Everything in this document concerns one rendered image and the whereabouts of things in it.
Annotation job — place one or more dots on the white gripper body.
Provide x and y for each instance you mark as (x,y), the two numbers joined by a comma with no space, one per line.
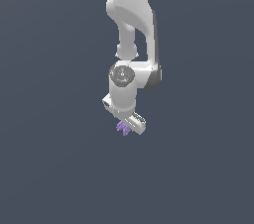
(127,119)

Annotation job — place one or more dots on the small purple object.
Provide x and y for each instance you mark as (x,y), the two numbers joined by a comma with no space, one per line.
(122,128)

